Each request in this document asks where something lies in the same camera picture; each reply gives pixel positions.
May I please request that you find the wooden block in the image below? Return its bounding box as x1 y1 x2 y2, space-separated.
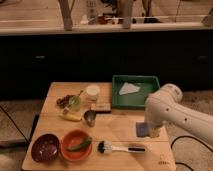
91 103 111 113

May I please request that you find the dish brush white handle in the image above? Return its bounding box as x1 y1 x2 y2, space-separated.
97 141 145 154

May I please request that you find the green pear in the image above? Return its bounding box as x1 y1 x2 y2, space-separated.
69 96 81 111

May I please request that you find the green pepper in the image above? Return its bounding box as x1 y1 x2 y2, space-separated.
68 136 92 152

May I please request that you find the black cable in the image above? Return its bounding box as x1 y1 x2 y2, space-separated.
170 134 213 171

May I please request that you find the white lidded jar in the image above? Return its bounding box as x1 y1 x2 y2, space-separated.
86 84 100 101

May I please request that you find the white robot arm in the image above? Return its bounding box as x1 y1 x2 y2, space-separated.
145 84 213 145

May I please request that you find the dark purple bowl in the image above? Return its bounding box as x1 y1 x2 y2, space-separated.
31 134 60 163

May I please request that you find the green plastic tray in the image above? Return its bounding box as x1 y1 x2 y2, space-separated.
112 75 160 109

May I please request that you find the white cloth in tray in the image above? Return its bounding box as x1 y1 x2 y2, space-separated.
119 82 140 95

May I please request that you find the metal cup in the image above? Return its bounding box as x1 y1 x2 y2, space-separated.
84 110 96 127

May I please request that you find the yellow banana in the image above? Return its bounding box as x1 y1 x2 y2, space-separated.
59 114 82 122

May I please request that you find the orange bowl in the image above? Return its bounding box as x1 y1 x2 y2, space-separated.
60 130 92 162

